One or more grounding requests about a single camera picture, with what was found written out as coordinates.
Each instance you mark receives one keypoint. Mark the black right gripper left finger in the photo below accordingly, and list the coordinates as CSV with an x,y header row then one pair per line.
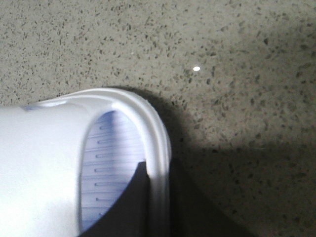
x,y
128,216

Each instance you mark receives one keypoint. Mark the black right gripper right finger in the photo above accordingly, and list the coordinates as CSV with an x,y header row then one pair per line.
x,y
192,214

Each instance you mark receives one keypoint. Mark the light blue slipper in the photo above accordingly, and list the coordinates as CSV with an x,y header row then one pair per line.
x,y
64,162

